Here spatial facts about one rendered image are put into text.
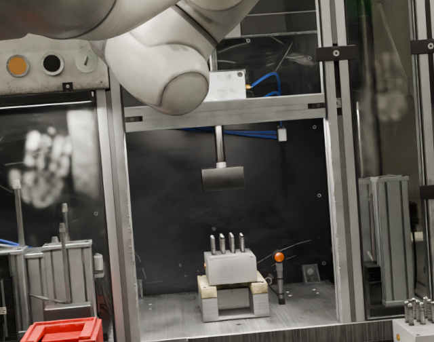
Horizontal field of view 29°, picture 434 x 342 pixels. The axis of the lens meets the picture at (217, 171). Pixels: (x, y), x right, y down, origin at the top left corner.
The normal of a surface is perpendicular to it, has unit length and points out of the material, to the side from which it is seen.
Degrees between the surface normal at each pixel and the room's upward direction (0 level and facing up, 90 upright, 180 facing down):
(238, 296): 90
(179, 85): 116
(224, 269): 90
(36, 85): 90
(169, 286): 90
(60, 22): 160
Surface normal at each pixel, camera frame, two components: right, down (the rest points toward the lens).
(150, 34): -0.42, -0.44
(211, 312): 0.07, 0.04
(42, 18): 0.26, 0.96
